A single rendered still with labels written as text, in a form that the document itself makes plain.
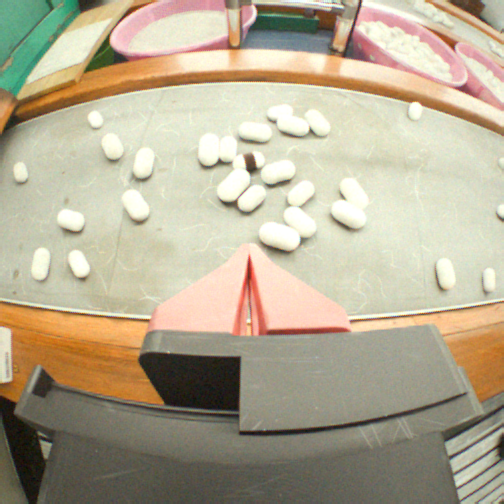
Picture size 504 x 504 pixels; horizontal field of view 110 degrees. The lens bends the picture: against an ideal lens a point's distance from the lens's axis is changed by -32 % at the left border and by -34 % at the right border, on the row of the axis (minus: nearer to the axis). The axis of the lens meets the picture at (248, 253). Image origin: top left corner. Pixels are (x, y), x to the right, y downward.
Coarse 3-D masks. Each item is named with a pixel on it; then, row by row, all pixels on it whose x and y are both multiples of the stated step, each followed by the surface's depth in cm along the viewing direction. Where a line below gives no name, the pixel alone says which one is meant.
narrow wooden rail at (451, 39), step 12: (144, 0) 36; (156, 0) 36; (180, 0) 37; (192, 0) 37; (216, 0) 38; (324, 0) 36; (336, 0) 36; (132, 12) 38; (300, 12) 40; (324, 12) 40; (396, 12) 36; (324, 24) 43; (396, 24) 38; (408, 24) 37; (420, 24) 36; (432, 24) 37; (420, 36) 39; (444, 36) 36; (456, 36) 36; (444, 48) 40; (480, 48) 37
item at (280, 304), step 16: (256, 256) 10; (256, 272) 8; (272, 272) 8; (256, 288) 8; (272, 288) 7; (288, 288) 7; (304, 288) 7; (256, 304) 8; (272, 304) 6; (288, 304) 6; (304, 304) 6; (320, 304) 6; (336, 304) 6; (256, 320) 11; (272, 320) 5; (288, 320) 5; (304, 320) 5; (320, 320) 5; (336, 320) 5
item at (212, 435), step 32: (32, 384) 4; (32, 416) 3; (64, 416) 3; (96, 416) 3; (128, 416) 4; (160, 416) 4; (192, 416) 4; (224, 416) 4; (416, 416) 3; (448, 416) 3; (480, 416) 3; (128, 448) 3; (160, 448) 3; (192, 448) 3; (224, 448) 3; (256, 448) 3; (288, 448) 3; (320, 448) 3; (352, 448) 3
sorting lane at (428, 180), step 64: (64, 128) 29; (128, 128) 28; (192, 128) 28; (384, 128) 29; (448, 128) 29; (0, 192) 27; (64, 192) 26; (192, 192) 26; (320, 192) 26; (384, 192) 26; (448, 192) 27; (0, 256) 24; (64, 256) 24; (128, 256) 24; (192, 256) 24; (320, 256) 24; (384, 256) 24; (448, 256) 24
